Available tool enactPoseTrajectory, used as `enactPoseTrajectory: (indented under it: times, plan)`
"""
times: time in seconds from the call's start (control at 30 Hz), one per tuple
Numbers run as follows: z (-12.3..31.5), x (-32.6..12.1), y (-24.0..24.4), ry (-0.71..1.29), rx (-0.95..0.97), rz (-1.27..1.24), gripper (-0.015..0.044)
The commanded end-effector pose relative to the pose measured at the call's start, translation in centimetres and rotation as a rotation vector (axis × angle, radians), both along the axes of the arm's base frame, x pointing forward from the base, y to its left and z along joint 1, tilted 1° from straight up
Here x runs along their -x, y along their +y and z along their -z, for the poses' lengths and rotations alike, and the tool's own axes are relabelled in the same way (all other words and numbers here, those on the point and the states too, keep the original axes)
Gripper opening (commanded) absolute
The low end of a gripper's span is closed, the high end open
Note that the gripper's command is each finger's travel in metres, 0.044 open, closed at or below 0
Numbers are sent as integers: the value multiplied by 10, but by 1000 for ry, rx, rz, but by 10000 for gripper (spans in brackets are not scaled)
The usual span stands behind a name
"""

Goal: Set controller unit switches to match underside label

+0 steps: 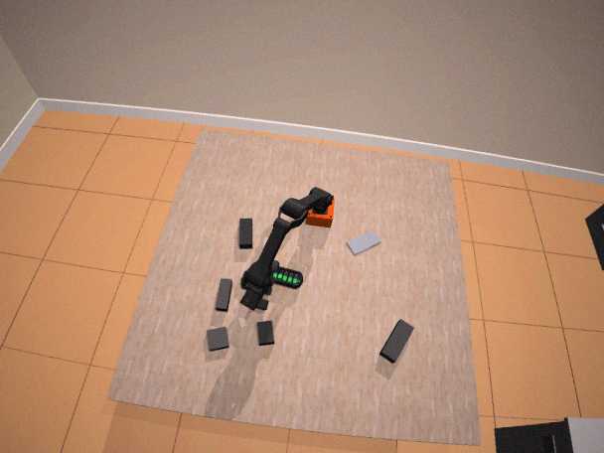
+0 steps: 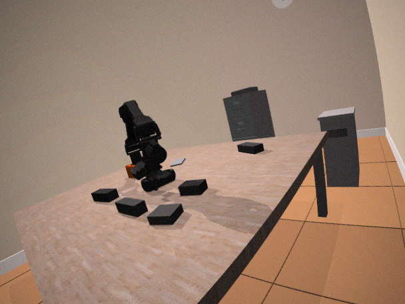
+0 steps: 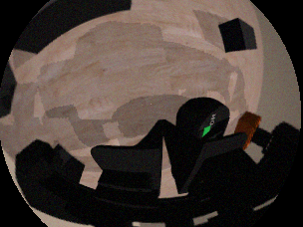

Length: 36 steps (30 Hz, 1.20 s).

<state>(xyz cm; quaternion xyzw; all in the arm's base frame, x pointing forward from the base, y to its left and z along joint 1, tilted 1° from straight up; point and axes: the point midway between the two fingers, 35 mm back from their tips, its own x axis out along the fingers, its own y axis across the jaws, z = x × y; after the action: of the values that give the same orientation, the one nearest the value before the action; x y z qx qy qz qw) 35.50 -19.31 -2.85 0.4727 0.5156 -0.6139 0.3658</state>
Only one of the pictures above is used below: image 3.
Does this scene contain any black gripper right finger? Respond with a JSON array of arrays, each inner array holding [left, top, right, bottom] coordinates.
[[161, 120, 248, 194]]

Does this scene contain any dark grey controller unit with label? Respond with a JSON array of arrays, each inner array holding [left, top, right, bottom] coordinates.
[[176, 97, 230, 140]]

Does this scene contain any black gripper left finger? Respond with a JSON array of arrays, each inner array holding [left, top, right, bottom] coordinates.
[[91, 120, 163, 196]]

